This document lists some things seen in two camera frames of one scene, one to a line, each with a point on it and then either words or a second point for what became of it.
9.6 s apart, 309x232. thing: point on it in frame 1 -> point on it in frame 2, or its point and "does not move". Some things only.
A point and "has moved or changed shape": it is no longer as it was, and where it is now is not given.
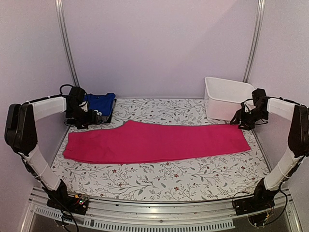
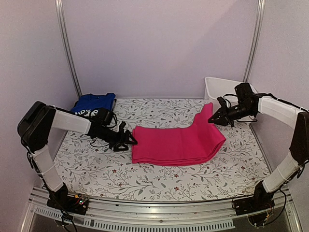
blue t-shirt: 103,103 does not move
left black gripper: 79,125 -> 121,140
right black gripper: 240,117 -> 224,119
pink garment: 142,141 has moved or changed shape
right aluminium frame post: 255,40 does not move
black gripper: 257,94 -> 244,92
